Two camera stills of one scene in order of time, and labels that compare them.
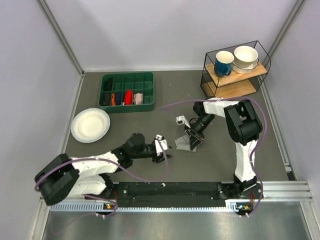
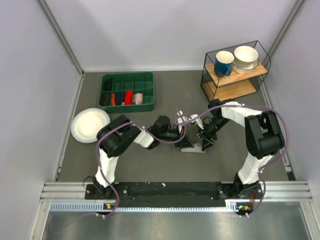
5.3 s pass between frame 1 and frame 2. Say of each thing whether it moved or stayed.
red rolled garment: stayed
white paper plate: stayed
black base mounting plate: stayed
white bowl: stayed
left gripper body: moved
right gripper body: moved
